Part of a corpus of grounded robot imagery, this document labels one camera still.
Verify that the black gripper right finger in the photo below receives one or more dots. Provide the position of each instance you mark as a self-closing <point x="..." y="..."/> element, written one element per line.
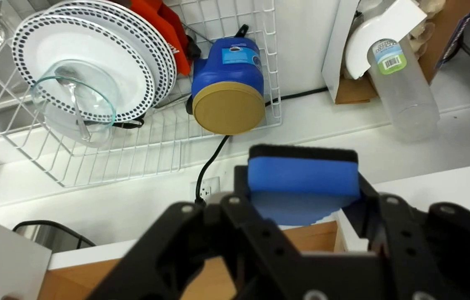
<point x="441" y="250"/>

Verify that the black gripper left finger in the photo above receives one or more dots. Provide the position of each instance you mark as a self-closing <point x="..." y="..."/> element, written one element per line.
<point x="162" y="244"/>

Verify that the blue sponge black scrub pad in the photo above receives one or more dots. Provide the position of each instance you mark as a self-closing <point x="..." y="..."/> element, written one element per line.
<point x="302" y="177"/>

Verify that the black metal-rimmed appliance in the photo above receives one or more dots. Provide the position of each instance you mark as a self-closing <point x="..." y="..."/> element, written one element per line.
<point x="52" y="235"/>

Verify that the clear plastic water bottle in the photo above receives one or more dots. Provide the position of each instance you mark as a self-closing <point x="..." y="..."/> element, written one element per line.
<point x="407" y="94"/>

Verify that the clear glass bowl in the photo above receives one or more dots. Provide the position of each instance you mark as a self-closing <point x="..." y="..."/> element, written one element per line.
<point x="57" y="119"/>

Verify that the white plate dotted rim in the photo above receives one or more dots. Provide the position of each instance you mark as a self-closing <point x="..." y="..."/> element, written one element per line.
<point x="162" y="60"/>
<point x="79" y="50"/>

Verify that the blue canister tan lid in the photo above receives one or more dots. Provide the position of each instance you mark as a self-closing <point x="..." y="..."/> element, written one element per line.
<point x="227" y="72"/>

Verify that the red plastic utensil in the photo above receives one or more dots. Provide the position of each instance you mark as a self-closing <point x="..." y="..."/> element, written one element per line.
<point x="162" y="22"/>

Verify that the white paper in box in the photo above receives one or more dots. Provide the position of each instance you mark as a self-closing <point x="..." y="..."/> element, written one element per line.
<point x="379" y="27"/>

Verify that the white wall outlet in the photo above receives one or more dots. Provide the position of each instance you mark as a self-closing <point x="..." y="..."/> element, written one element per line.
<point x="212" y="185"/>

